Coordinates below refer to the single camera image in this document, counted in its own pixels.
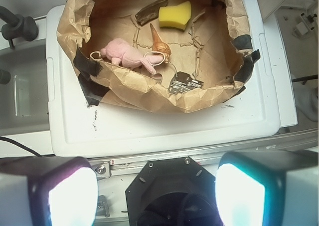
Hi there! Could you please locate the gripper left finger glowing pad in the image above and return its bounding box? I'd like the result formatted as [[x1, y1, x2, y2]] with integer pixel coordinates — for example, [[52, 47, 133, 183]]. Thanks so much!
[[0, 156, 98, 226]]

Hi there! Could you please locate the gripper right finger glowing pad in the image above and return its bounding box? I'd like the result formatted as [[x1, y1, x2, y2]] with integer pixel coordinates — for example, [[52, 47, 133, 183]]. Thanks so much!
[[215, 150, 319, 226]]

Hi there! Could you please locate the yellow green sponge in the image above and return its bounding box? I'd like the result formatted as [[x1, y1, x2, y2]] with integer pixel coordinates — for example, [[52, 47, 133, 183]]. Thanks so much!
[[159, 1, 191, 31]]

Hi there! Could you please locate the clear plastic container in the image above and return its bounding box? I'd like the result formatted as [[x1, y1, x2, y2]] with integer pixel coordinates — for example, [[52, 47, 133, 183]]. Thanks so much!
[[0, 68, 48, 120]]

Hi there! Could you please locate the silver key bunch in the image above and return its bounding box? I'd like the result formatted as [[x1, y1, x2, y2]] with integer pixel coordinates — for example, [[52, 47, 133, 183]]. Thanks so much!
[[168, 71, 204, 95]]

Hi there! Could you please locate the crumpled brown paper bag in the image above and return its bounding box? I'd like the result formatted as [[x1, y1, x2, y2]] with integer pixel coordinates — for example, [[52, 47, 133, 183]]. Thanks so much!
[[57, 0, 260, 113]]

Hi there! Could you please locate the pink plush bunny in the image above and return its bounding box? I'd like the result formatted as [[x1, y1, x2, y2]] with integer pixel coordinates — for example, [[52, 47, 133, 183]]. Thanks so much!
[[100, 38, 156, 74]]

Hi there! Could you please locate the black knob stand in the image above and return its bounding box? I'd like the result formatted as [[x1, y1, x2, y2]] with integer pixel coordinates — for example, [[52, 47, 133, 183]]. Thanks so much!
[[0, 6, 38, 49]]

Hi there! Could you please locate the white rubber band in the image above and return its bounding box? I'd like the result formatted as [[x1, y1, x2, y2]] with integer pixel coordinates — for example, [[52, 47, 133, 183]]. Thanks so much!
[[144, 51, 166, 66]]

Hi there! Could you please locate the brown spiral seashell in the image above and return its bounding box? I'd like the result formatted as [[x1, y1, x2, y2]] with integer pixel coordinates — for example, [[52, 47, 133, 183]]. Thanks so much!
[[150, 23, 171, 62]]

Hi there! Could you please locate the dark wood piece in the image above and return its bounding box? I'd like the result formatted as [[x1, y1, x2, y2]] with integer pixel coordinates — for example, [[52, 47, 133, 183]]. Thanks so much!
[[135, 0, 168, 26]]

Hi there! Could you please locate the black cable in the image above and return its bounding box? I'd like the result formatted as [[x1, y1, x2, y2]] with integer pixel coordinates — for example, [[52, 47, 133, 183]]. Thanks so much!
[[0, 136, 44, 157]]

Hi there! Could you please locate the aluminium extrusion rail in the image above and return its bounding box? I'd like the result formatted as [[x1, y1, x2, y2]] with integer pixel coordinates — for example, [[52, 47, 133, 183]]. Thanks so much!
[[88, 128, 319, 179]]

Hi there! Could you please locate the silver corner bracket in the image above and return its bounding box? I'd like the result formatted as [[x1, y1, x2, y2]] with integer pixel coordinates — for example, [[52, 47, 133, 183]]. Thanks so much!
[[96, 195, 110, 218]]

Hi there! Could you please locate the black octagonal mount plate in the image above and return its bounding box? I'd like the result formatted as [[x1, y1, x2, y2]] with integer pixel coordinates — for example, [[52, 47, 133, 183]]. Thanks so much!
[[125, 157, 223, 226]]

